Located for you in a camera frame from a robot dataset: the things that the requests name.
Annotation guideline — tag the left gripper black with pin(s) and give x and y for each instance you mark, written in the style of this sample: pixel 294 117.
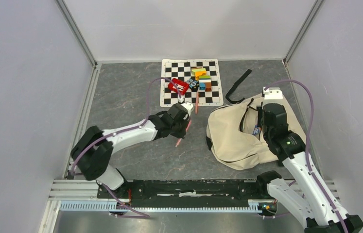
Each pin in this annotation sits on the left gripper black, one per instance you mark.
pixel 181 134

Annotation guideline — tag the clear tape roll dispenser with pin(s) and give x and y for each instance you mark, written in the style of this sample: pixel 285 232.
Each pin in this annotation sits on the clear tape roll dispenser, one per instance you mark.
pixel 257 131

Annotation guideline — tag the cream canvas backpack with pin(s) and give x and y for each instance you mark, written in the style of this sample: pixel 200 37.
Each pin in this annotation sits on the cream canvas backpack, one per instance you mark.
pixel 229 133

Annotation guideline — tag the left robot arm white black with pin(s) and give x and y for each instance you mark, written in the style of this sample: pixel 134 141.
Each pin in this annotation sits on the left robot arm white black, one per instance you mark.
pixel 92 153

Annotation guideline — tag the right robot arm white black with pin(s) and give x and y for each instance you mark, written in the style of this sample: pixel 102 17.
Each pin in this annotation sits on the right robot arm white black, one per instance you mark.
pixel 317 210

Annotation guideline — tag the blue black toy robot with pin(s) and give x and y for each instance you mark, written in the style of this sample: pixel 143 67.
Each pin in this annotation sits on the blue black toy robot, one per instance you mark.
pixel 193 84

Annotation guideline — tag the stacked colourful toy blocks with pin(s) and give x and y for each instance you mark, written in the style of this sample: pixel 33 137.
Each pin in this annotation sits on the stacked colourful toy blocks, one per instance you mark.
pixel 205 83

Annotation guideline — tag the black white chessboard mat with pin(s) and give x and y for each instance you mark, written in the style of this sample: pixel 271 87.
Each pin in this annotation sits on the black white chessboard mat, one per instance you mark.
pixel 193 91

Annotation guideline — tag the green orange toy block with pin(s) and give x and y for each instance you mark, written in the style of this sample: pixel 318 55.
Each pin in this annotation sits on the green orange toy block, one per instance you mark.
pixel 196 72

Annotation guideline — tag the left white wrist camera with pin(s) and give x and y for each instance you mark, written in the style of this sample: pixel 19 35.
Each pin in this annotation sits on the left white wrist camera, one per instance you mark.
pixel 187 105

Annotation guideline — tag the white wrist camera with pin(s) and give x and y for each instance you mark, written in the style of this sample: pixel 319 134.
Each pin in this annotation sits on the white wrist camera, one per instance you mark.
pixel 272 95
pixel 187 105

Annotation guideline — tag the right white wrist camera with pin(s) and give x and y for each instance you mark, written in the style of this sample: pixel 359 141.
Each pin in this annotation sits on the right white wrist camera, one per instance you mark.
pixel 272 95

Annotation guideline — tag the red toy brick frame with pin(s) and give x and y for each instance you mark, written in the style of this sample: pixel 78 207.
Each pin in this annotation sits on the red toy brick frame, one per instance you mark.
pixel 178 86

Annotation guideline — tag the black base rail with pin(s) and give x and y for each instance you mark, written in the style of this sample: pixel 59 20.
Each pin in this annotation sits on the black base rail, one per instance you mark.
pixel 192 195

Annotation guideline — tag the aluminium frame post right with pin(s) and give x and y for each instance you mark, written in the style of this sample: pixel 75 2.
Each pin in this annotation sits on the aluminium frame post right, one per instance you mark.
pixel 303 30

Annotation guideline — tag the aluminium frame post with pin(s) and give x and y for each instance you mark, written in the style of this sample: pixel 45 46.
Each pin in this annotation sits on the aluminium frame post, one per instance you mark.
pixel 303 30
pixel 62 5

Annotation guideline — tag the aluminium frame post left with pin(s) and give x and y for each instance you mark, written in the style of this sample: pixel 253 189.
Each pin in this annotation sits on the aluminium frame post left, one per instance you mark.
pixel 62 5

